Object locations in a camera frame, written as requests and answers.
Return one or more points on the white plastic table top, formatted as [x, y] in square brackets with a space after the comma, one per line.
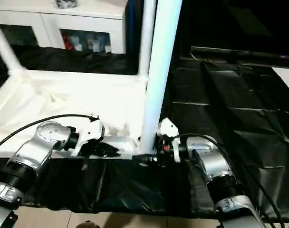
[63, 95]

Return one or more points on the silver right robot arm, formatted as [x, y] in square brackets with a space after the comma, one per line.
[211, 164]

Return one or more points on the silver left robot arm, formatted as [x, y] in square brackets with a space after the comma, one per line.
[40, 147]

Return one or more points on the black glossy mat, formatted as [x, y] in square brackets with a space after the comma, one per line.
[230, 118]

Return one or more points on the small white cup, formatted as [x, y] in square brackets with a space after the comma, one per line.
[108, 49]

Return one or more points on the long black bar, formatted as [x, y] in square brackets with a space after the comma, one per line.
[244, 55]

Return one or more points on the white glass-door cabinet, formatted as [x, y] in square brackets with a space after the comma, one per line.
[87, 19]

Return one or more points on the white flat panel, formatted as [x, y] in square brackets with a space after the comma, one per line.
[287, 79]

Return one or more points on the dark bag of parts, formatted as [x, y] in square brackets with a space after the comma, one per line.
[66, 3]

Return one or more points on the large dark screen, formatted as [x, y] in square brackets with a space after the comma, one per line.
[242, 21]

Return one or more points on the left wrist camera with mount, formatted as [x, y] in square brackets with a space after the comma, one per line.
[92, 131]

